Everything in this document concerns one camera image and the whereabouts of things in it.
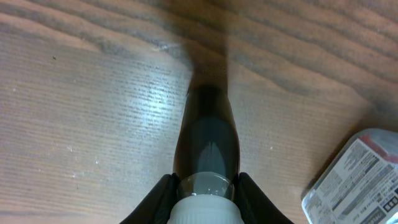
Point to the dark bottle white cap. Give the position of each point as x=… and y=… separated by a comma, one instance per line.
x=206, y=160

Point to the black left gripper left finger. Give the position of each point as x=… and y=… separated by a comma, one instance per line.
x=157, y=205

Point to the clear plastic container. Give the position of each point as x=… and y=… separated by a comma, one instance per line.
x=360, y=184

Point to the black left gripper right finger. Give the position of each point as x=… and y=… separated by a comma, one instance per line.
x=254, y=206

